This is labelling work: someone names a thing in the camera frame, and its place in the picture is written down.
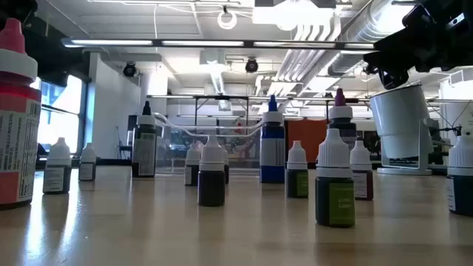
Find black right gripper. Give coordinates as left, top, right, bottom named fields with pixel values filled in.
left=363, top=0, right=473, bottom=72

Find large purple food colouring bottle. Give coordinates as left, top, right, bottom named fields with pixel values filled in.
left=327, top=87, right=358, bottom=149

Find small red-brown dropper bottle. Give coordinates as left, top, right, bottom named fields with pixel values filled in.
left=349, top=140, right=375, bottom=202

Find large blue food colouring bottle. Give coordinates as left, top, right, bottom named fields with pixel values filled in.
left=259, top=94, right=286, bottom=185

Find small green dropper bottle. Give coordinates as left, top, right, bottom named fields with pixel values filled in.
left=286, top=140, right=310, bottom=200

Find small dark purple dropper bottle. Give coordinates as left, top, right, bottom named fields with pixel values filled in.
left=197, top=134, right=226, bottom=208

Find clear plastic bin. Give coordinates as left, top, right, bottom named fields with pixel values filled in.
left=153, top=112, right=264, bottom=175

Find large red food colouring bottle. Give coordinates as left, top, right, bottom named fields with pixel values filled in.
left=0, top=17, right=43, bottom=211

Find black clamp rod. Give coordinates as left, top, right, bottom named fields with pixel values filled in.
left=430, top=125, right=463, bottom=137

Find orange partition panel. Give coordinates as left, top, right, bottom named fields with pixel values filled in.
left=286, top=118, right=330, bottom=163

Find small dark blue dropper bottle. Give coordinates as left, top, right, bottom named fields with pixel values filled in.
left=446, top=134, right=473, bottom=217

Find small grass green label bottle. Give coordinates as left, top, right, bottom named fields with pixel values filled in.
left=315, top=128, right=356, bottom=228

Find black monitor screen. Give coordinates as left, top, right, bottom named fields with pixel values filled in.
left=127, top=115, right=138, bottom=142

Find white coiled cable ring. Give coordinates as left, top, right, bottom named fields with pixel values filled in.
left=217, top=10, right=238, bottom=30

